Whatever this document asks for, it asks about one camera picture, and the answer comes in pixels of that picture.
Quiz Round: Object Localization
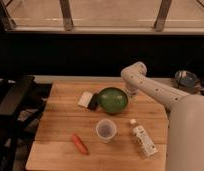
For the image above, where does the wooden cutting board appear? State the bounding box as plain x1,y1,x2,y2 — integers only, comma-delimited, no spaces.
26,81,168,171

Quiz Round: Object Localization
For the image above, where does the clear plastic cup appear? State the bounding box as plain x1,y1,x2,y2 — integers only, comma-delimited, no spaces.
96,119,117,143

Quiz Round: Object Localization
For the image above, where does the round metal tin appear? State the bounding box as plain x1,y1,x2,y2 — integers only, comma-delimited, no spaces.
175,70,198,89

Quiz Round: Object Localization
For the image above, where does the green ceramic bowl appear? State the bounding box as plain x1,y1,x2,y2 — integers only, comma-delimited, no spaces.
97,87,129,115

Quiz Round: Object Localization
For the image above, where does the black folded stand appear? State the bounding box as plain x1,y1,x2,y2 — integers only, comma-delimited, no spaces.
0,76,46,171

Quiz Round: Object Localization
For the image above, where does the orange carrot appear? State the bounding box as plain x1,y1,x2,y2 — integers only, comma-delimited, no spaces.
72,134,89,155

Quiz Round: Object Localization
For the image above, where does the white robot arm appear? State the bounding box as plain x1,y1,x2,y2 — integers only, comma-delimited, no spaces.
121,62,204,171

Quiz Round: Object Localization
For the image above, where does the white labelled bottle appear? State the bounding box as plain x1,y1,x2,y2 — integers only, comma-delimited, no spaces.
130,119,158,157

